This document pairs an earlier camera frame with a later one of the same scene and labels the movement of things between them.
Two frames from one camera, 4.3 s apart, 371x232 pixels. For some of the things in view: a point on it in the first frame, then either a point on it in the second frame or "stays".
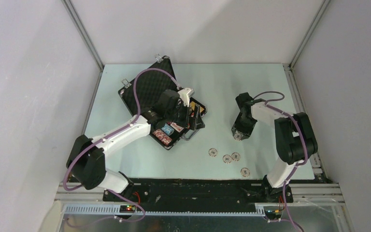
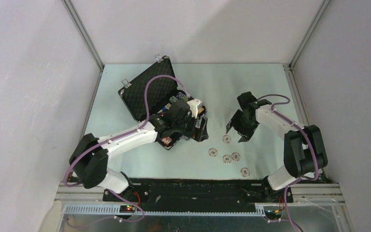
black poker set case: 142,93 stays
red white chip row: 163,136 stays
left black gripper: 180,104 -> 200,133
